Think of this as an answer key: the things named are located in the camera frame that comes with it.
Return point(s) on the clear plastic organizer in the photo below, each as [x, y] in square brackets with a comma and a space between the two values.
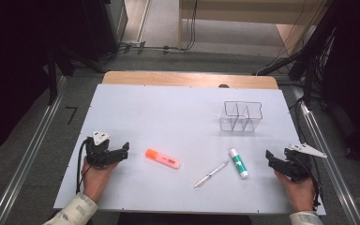
[240, 117]

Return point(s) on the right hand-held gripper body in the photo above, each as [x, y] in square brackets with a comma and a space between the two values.
[296, 164]

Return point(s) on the white board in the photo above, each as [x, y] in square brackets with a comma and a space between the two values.
[175, 118]

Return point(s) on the light wooden bench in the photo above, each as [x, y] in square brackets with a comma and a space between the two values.
[247, 12]

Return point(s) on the green white glue stick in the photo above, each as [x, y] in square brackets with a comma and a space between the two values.
[239, 163]

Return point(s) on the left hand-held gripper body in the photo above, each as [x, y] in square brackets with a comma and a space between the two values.
[97, 153]

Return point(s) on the wooden table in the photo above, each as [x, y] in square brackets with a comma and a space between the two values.
[187, 79]

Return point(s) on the black tripod stand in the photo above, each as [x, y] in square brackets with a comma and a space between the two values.
[59, 65]

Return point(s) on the orange pink highlighter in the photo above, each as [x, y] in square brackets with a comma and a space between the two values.
[162, 158]

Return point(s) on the person's right hand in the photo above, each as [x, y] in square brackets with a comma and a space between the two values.
[298, 192]

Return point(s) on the black cabinet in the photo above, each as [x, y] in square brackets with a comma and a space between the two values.
[106, 28]

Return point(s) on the person's left hand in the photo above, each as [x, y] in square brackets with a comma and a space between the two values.
[97, 181]

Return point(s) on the white pen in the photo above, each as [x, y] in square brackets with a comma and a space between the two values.
[211, 174]

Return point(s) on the metal floor rail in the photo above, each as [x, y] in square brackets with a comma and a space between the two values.
[28, 150]
[328, 146]

